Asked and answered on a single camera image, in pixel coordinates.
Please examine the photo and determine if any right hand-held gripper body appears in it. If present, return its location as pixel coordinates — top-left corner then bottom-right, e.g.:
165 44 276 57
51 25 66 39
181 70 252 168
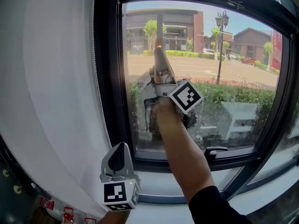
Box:
136 66 205 115

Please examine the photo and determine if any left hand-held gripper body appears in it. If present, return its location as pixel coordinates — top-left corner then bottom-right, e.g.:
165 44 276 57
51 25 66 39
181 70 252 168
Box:
100 171 141 212

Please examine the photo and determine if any clear window glass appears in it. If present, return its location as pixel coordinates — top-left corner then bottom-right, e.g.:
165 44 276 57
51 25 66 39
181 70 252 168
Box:
122 0 285 153

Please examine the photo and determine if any person's left forearm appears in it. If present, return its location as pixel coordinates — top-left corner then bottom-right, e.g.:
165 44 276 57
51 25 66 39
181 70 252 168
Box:
102 208 131 224

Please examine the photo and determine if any person's right forearm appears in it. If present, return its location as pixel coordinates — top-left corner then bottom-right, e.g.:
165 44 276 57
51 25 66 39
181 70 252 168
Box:
150 98 253 224

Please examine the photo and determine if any green tree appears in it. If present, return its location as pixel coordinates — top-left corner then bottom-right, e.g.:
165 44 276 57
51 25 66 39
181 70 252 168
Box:
143 19 167 51

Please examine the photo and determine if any large brown building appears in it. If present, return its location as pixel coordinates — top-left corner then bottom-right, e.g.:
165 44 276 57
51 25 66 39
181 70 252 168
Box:
126 8 204 56

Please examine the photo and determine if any green hedge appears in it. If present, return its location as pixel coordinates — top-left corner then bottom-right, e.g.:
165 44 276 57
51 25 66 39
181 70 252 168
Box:
129 79 277 149

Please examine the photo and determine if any black street lamp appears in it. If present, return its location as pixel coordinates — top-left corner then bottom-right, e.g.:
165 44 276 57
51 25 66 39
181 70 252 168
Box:
214 10 231 85

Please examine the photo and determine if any red car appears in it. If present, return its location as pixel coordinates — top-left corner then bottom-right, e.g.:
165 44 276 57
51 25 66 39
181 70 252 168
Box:
241 57 257 66

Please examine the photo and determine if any small brown building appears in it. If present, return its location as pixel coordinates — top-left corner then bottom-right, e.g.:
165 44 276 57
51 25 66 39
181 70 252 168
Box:
233 27 274 65

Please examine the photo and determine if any white roller blind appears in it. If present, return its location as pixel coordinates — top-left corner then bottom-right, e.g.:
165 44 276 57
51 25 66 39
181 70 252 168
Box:
0 0 113 219

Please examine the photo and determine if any red banner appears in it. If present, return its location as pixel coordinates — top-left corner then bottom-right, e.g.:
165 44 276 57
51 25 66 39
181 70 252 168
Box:
271 30 283 71

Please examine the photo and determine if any black window frame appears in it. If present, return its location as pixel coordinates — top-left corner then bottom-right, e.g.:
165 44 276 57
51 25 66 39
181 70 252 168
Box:
93 0 299 202

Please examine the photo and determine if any black window handle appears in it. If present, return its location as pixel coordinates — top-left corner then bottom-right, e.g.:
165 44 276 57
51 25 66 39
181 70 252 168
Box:
204 146 228 159

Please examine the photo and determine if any white bead chain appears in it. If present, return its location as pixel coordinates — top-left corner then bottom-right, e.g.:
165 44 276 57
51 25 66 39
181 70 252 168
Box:
93 0 112 147

